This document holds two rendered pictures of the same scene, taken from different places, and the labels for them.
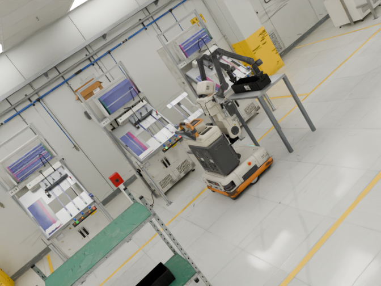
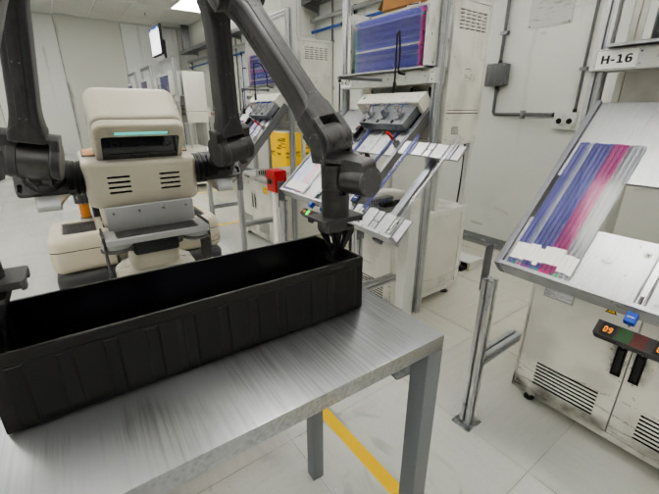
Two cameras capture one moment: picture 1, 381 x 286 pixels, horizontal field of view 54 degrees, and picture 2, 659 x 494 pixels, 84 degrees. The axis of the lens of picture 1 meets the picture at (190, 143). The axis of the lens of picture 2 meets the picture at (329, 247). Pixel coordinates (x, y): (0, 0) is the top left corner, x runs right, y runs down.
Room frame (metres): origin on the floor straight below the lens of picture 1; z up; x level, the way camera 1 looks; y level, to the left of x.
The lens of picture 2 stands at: (4.36, -1.60, 1.19)
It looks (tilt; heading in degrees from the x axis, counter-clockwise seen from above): 21 degrees down; 73
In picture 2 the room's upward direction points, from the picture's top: straight up
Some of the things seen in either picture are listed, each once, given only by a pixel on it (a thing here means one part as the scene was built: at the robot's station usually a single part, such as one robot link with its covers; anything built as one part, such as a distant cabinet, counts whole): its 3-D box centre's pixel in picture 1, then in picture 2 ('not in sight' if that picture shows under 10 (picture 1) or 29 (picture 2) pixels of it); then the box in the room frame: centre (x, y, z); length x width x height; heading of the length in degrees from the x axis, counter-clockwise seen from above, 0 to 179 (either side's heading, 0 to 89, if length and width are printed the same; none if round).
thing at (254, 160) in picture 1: (235, 168); not in sight; (4.09, -0.27, 0.16); 0.67 x 0.64 x 0.25; 108
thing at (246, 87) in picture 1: (249, 83); (208, 305); (4.32, -0.98, 0.86); 0.57 x 0.17 x 0.11; 18
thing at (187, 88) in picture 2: not in sight; (181, 125); (3.87, 4.99, 0.95); 1.36 x 0.82 x 1.90; 19
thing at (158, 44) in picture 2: not in sight; (160, 42); (3.73, 4.94, 2.10); 0.58 x 0.14 x 0.41; 109
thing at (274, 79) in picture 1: (269, 113); (235, 493); (4.33, -1.01, 0.40); 0.70 x 0.45 x 0.80; 18
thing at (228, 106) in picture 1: (223, 107); (158, 241); (4.18, -0.54, 0.84); 0.28 x 0.16 x 0.22; 18
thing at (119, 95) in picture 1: (118, 96); (392, 43); (5.34, 0.46, 1.52); 0.51 x 0.13 x 0.27; 109
